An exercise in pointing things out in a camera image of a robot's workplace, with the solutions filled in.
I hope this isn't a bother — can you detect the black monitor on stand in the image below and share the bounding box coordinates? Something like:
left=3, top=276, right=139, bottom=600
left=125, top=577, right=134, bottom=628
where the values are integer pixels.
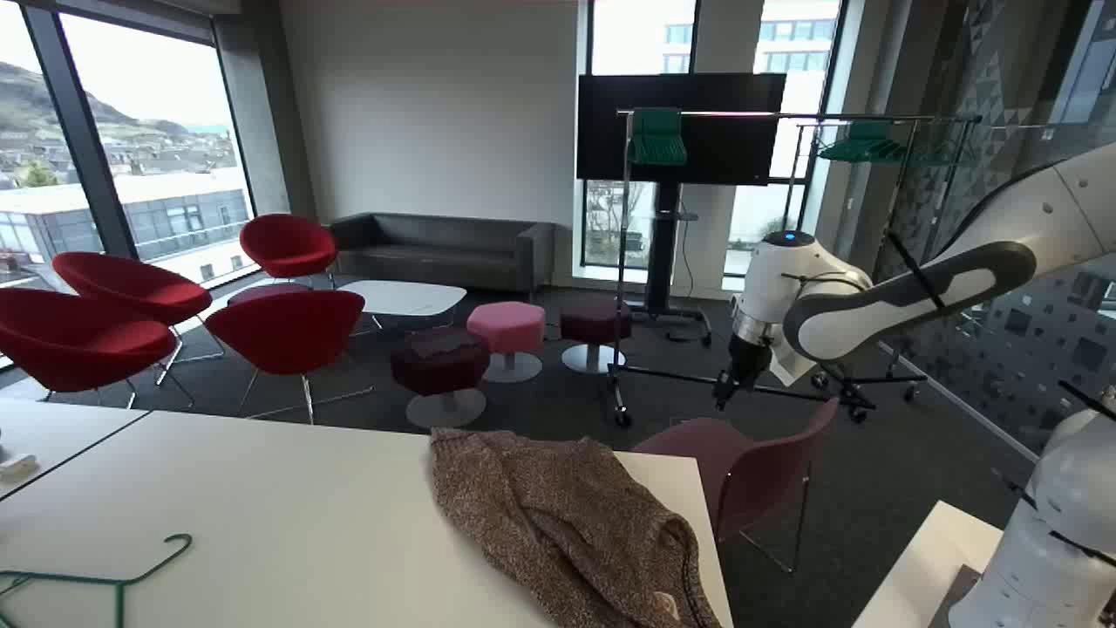
left=576, top=71, right=788, bottom=350

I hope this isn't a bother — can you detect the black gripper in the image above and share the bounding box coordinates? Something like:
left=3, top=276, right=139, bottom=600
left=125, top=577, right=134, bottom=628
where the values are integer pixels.
left=711, top=333, right=776, bottom=411

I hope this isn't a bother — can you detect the pink hexagonal stool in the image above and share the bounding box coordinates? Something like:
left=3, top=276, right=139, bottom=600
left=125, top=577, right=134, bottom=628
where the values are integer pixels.
left=463, top=298, right=552, bottom=386

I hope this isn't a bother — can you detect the brown knitted cloth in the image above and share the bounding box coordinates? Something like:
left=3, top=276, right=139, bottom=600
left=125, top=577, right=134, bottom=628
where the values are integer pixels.
left=426, top=425, right=725, bottom=628

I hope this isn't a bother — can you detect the green plastic hanger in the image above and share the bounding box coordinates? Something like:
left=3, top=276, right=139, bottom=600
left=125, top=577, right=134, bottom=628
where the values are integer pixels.
left=815, top=119, right=915, bottom=169

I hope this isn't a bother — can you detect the white flat object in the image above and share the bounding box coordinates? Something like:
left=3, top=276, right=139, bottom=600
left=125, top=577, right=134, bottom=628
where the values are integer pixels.
left=0, top=447, right=45, bottom=492

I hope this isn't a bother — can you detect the dark maroon stool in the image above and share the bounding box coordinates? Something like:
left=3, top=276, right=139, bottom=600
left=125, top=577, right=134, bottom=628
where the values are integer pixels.
left=388, top=328, right=495, bottom=433

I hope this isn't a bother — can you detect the grey sofa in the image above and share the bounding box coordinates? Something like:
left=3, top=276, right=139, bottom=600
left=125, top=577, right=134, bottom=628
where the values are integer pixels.
left=330, top=210, right=561, bottom=298

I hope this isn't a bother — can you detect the red swivel lounge chair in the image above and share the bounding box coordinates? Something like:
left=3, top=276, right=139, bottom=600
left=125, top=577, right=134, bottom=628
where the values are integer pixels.
left=48, top=249, right=217, bottom=392
left=0, top=285, right=181, bottom=411
left=203, top=285, right=370, bottom=425
left=238, top=213, right=343, bottom=285

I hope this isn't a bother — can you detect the white coffee table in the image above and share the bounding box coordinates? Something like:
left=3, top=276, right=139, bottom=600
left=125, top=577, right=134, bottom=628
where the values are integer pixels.
left=335, top=276, right=470, bottom=336

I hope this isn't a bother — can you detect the green wire clothes hanger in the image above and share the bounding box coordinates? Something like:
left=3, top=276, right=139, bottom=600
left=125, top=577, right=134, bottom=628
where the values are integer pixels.
left=0, top=531, right=199, bottom=628

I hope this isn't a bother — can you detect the green garment on hanger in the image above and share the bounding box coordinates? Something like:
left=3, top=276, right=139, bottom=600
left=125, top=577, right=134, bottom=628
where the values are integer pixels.
left=629, top=106, right=693, bottom=172

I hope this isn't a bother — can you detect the metal clothes rack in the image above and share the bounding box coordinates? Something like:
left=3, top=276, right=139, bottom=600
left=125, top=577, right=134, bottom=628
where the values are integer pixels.
left=604, top=106, right=992, bottom=433

